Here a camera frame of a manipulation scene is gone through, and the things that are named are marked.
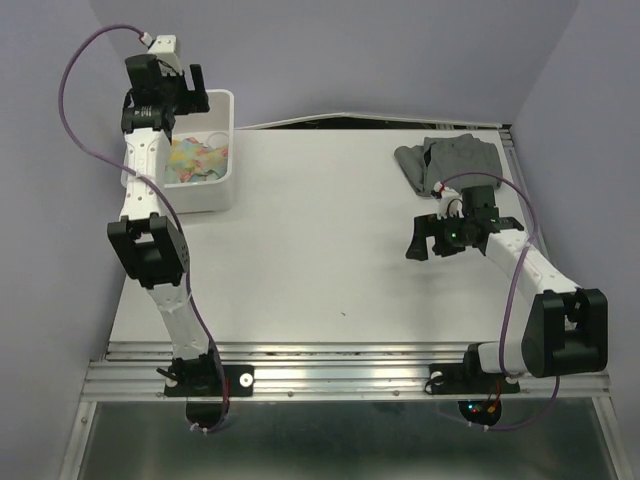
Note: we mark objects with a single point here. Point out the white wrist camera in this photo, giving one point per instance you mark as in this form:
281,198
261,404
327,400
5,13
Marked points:
166,49
449,201

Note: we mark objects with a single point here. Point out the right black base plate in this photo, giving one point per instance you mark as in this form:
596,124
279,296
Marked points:
454,379

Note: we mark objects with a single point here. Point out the folded grey skirt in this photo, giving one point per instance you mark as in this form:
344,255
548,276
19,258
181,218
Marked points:
473,161

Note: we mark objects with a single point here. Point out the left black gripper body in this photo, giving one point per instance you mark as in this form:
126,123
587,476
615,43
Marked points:
180,99

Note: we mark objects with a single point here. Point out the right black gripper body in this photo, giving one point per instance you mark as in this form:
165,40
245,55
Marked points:
451,236

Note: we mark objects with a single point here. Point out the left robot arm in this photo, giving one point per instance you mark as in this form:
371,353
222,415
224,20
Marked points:
148,238

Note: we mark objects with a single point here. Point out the floral pastel skirt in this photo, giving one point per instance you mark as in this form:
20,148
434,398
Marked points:
193,161

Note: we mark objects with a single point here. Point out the aluminium front rail frame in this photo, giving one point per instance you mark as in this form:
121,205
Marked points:
305,280

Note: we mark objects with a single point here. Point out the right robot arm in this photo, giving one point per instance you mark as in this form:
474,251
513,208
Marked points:
566,330

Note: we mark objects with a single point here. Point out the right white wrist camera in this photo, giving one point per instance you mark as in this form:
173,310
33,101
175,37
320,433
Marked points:
449,201

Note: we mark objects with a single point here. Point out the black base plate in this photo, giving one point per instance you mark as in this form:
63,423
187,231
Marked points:
454,379
239,379

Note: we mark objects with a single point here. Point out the white plastic basket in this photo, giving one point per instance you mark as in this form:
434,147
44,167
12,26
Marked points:
211,195

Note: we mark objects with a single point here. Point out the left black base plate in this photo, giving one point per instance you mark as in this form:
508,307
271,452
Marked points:
239,379

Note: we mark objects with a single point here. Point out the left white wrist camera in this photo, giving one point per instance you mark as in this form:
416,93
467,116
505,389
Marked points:
166,49

